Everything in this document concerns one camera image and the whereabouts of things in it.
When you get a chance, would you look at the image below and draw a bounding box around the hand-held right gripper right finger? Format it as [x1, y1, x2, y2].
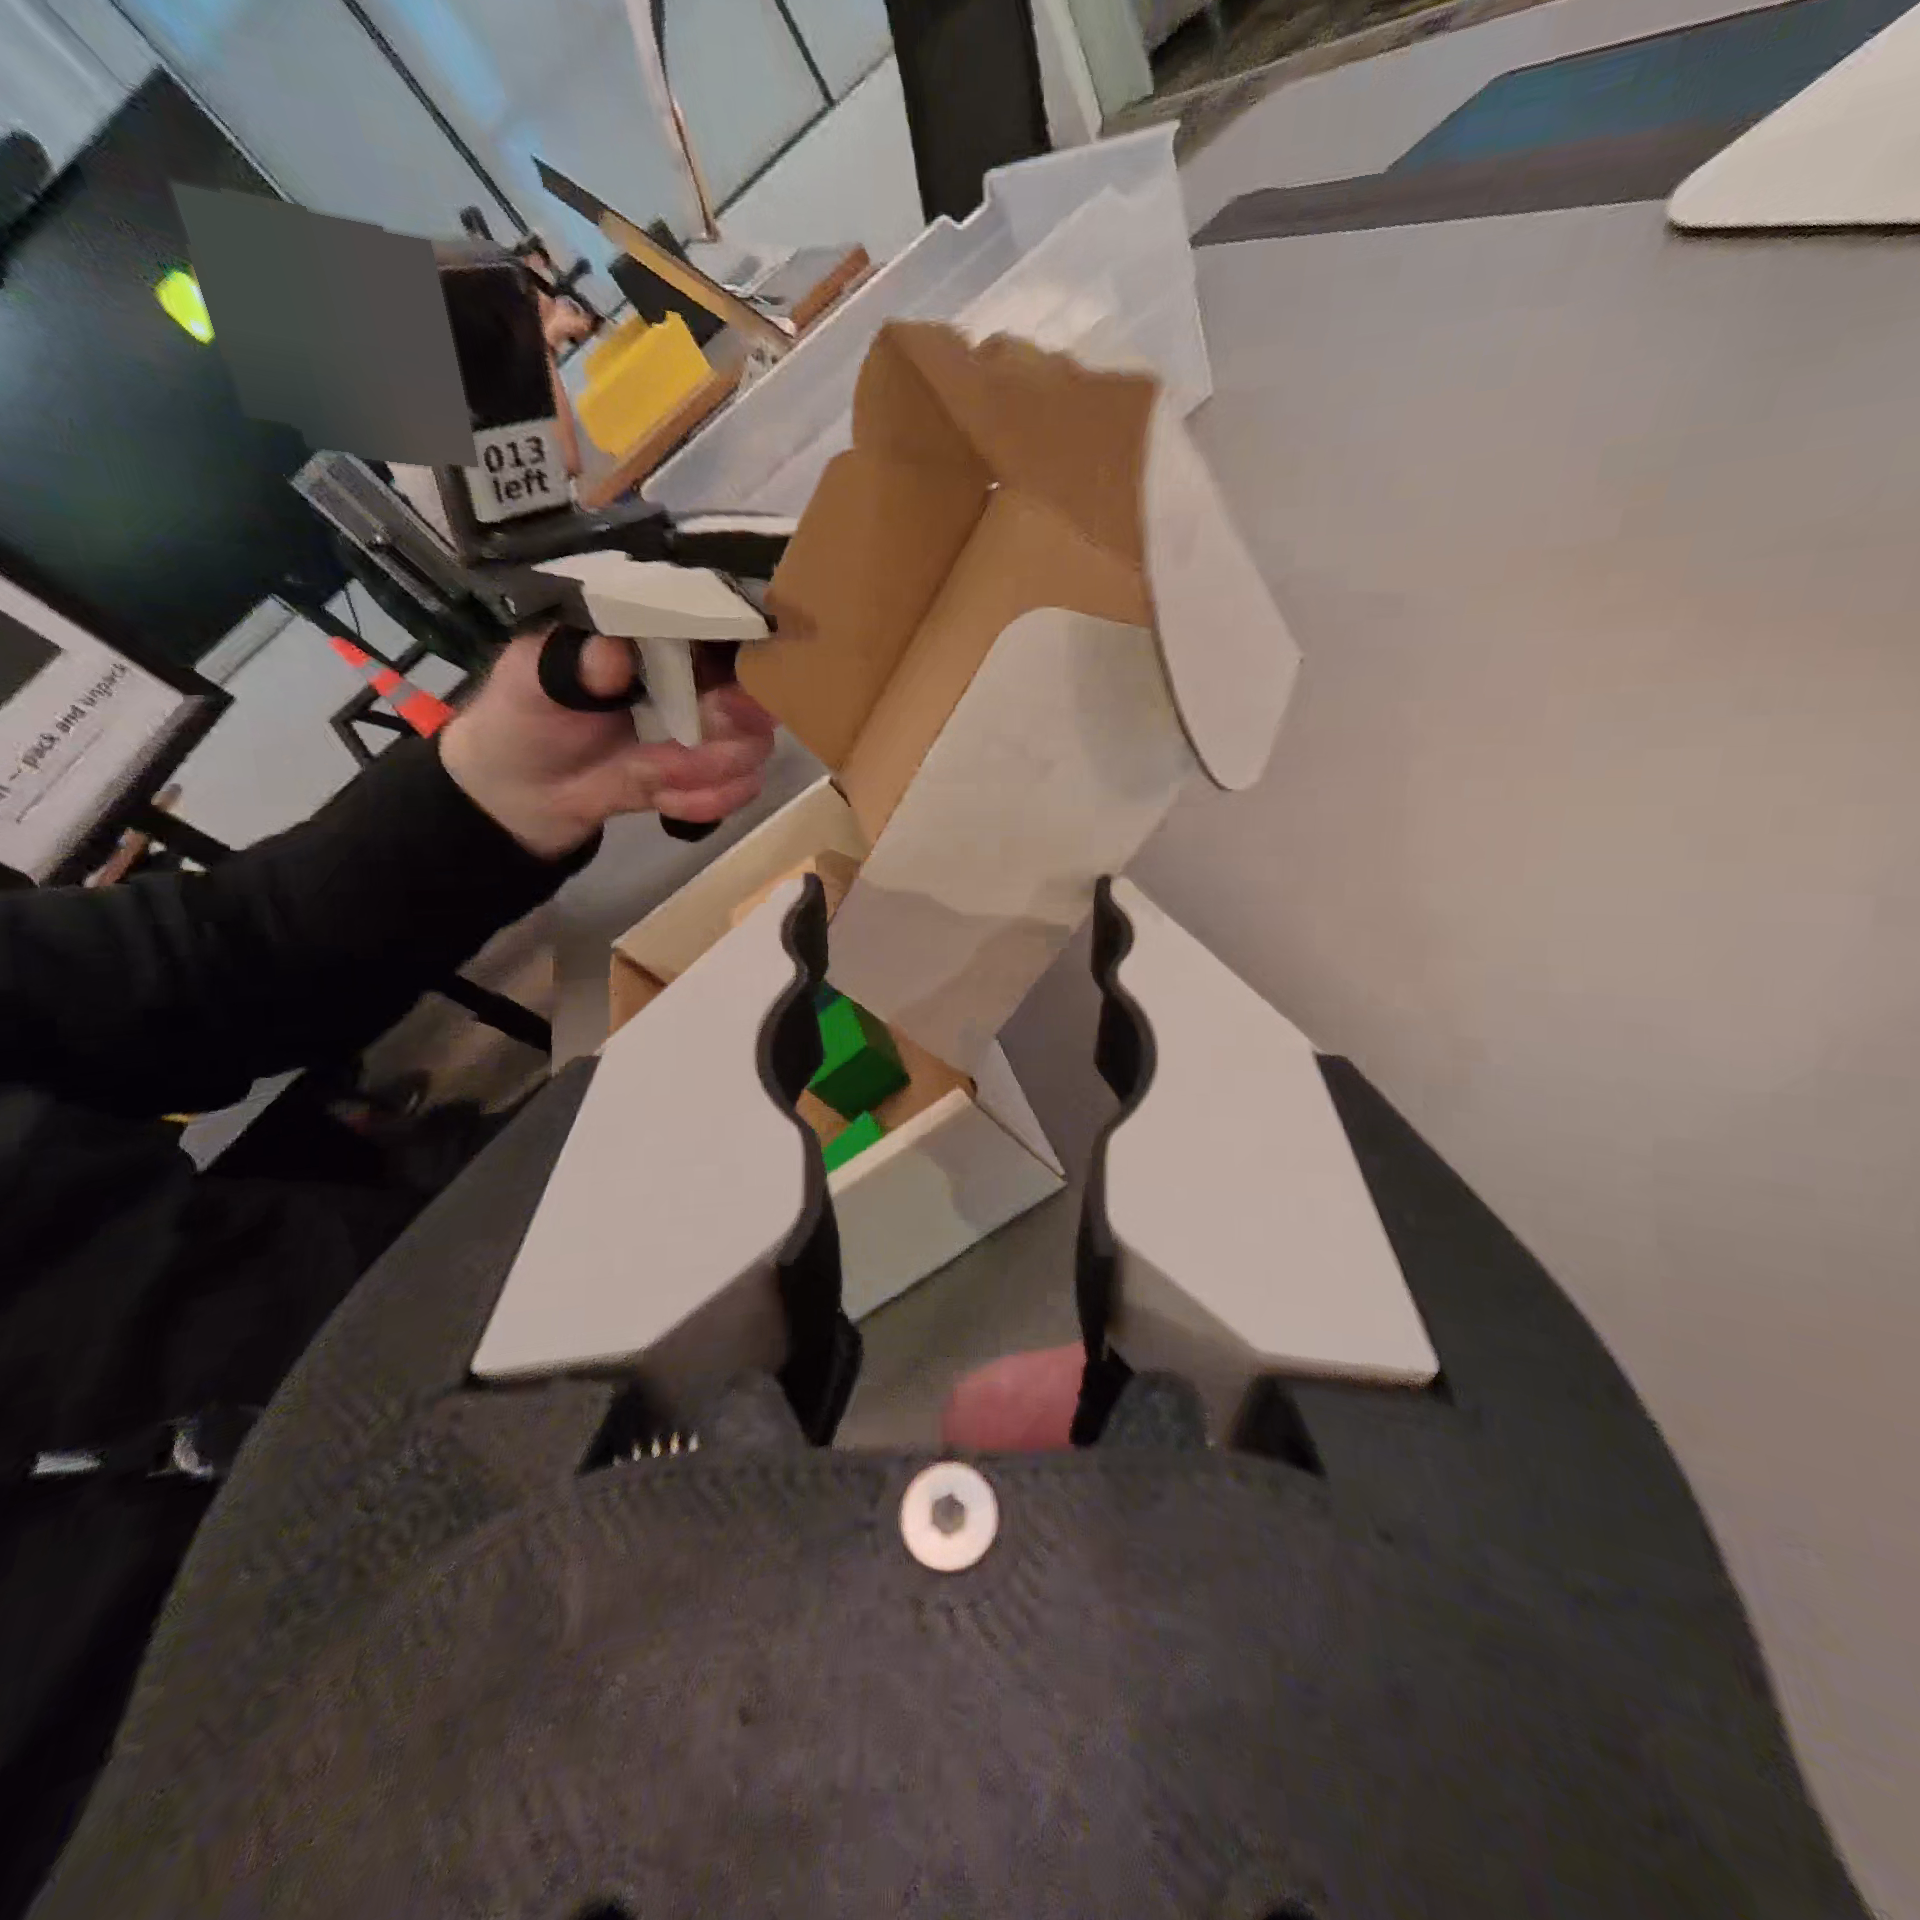
[1068, 875, 1446, 1446]

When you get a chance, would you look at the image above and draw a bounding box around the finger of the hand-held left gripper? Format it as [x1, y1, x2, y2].
[575, 555, 778, 642]
[657, 514, 801, 582]

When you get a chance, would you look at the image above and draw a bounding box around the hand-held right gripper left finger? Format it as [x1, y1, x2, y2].
[469, 875, 869, 1446]

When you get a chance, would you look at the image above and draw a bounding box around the white cardboard box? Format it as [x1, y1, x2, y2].
[607, 318, 1305, 1327]

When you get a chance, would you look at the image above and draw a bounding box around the person's left forearm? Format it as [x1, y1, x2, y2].
[0, 734, 602, 1121]

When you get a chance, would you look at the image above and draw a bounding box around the person's left hand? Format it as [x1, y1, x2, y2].
[438, 634, 783, 860]

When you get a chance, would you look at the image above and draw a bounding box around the person's right hand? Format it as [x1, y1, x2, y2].
[942, 1342, 1093, 1452]

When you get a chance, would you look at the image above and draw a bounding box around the yellow block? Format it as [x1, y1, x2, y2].
[577, 312, 716, 463]

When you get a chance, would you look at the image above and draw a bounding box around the orange striped bar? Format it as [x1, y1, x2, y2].
[326, 634, 457, 741]

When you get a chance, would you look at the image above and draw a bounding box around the clear plastic bin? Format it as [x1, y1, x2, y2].
[644, 123, 1218, 521]

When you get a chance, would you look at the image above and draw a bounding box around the framed sign board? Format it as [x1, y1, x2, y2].
[0, 566, 236, 891]

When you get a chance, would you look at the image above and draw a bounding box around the black pillar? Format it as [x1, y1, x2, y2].
[884, 0, 1052, 228]

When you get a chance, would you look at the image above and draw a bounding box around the person's dark clothing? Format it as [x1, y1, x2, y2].
[0, 1051, 558, 1920]

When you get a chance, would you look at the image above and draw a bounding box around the white round-cornered table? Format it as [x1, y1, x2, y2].
[1667, 12, 1920, 236]

